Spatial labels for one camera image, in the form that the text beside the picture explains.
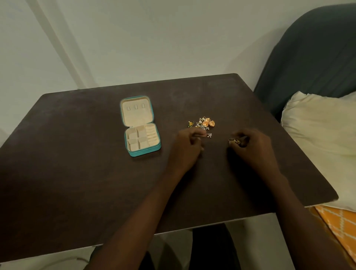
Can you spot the person's left hand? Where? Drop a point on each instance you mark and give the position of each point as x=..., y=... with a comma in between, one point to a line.
x=185, y=151

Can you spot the person's right hand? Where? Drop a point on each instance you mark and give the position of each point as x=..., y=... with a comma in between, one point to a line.
x=257, y=151

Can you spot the person's left fingers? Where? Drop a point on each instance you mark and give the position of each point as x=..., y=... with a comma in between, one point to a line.
x=196, y=136

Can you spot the person's right fingers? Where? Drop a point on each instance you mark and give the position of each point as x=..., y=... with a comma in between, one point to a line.
x=239, y=139

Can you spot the person's right forearm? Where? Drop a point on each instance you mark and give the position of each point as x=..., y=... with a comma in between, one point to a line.
x=303, y=225

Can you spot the person's left forearm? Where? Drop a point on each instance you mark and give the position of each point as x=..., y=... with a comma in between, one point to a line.
x=139, y=219

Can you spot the silver stone jewelry piece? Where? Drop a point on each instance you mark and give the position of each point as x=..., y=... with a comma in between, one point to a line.
x=200, y=125

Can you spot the green stone earring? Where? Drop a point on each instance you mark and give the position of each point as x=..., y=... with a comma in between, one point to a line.
x=190, y=124

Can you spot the gold dome earring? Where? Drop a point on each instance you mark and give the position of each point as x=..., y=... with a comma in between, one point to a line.
x=212, y=123
x=206, y=122

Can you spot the teal jewelry box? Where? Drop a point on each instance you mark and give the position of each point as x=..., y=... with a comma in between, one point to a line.
x=140, y=126

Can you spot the cream pillow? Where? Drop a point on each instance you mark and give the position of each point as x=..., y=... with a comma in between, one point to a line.
x=319, y=139

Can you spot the person's dark trousers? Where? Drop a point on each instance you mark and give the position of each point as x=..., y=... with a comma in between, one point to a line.
x=214, y=247

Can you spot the dark grey armchair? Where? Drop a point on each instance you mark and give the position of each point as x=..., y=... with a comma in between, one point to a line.
x=314, y=55

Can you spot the orange patterned cloth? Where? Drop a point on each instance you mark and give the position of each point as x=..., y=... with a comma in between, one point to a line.
x=338, y=225

